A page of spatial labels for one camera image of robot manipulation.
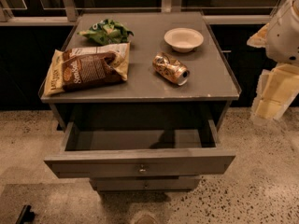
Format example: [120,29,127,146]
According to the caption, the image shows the grey drawer cabinet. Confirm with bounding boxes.
[37,10,242,194]

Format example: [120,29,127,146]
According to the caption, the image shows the grey bottom drawer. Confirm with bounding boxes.
[90,176,199,192]

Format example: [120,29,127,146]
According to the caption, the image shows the grey drawer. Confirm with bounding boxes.
[90,176,199,192]
[45,120,235,178]

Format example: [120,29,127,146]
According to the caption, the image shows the green crumpled chip bag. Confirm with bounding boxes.
[78,19,134,46]

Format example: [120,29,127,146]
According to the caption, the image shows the white ceramic bowl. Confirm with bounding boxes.
[164,28,204,53]

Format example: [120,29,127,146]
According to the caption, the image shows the round robot base foot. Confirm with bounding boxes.
[131,212,158,224]

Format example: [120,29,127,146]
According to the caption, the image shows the grey top drawer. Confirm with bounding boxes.
[45,120,235,178]

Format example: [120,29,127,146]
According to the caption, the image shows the crushed orange soda can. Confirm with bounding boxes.
[152,52,190,86]

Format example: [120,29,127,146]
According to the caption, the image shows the brown sea salt chip bag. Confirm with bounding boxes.
[43,43,130,96]

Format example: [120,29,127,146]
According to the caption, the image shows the metal railing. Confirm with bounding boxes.
[0,0,286,26]

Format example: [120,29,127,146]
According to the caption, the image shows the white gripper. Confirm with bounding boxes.
[247,0,299,120]

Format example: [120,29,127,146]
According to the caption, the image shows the black object on floor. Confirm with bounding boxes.
[15,205,36,224]

